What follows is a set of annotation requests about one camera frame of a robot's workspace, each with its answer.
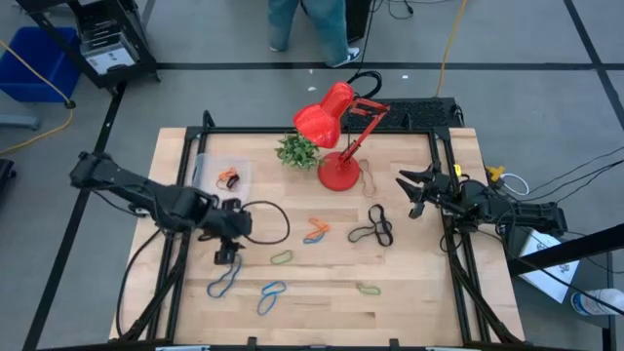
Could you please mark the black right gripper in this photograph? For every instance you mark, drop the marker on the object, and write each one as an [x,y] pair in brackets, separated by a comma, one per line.
[441,192]

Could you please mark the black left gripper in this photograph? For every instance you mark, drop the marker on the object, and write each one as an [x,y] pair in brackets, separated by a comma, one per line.
[224,222]

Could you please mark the green rubber band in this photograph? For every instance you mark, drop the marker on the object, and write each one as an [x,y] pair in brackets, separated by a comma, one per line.
[379,291]
[271,259]

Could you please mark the thin black rubber band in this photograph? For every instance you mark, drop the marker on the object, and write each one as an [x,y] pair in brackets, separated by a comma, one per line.
[288,220]

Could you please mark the short black rubber band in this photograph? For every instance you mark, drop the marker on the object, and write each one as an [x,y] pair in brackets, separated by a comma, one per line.
[233,182]

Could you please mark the tan rubber band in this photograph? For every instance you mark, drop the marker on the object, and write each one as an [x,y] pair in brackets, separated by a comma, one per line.
[368,178]

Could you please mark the long blue rubber band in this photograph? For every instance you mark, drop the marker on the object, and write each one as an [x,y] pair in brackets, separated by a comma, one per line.
[228,278]

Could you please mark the orange rubber band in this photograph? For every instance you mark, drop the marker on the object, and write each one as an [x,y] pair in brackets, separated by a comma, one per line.
[318,225]
[225,174]

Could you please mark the small blue rubber band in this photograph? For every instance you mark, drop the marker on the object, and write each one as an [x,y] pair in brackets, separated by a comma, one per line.
[314,239]

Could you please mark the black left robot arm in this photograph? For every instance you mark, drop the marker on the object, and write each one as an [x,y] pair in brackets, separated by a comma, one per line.
[127,183]

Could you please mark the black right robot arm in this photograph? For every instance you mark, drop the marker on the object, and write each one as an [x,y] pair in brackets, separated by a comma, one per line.
[526,212]

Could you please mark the clear plastic bin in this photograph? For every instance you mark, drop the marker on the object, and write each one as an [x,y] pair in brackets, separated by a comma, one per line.
[214,170]

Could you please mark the blue floor bin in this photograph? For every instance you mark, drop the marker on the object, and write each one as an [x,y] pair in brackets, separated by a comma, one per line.
[34,63]

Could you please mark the yellow tag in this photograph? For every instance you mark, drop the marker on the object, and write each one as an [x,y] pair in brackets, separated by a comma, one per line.
[457,170]

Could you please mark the black perforated mat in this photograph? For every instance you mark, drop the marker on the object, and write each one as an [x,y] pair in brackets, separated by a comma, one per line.
[419,114]

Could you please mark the yellow connector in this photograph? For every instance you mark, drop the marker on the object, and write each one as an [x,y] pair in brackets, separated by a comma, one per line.
[495,173]

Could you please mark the green plant in white pot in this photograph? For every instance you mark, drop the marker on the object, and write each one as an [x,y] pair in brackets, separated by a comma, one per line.
[297,152]

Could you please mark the red desk lamp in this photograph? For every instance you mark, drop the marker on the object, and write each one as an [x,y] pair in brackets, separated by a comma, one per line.
[322,119]

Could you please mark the white cardboard box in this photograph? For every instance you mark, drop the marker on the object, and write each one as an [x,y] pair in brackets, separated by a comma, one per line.
[541,283]

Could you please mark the black diagonal strut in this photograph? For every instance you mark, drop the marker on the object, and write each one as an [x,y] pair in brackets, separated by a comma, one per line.
[585,244]

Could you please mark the person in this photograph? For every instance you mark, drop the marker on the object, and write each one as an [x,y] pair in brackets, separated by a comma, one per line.
[326,29]

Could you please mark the white plastic bottle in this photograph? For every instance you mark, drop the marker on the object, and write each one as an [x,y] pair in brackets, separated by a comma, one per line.
[599,302]

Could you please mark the white labelled box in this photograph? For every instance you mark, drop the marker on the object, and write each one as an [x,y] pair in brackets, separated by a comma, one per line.
[107,56]

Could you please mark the black metal cart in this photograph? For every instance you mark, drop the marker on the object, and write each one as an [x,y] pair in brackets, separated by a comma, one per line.
[112,19]

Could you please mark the black table frame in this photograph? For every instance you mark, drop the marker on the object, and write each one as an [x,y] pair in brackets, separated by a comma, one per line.
[244,130]

